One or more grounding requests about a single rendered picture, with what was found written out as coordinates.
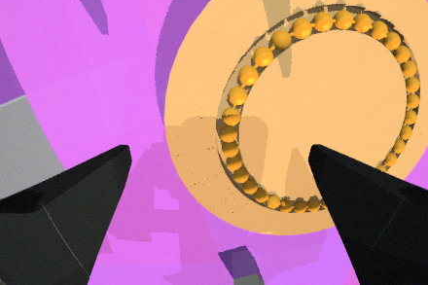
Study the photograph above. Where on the light orange round board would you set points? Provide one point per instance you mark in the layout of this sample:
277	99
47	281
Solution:
338	88

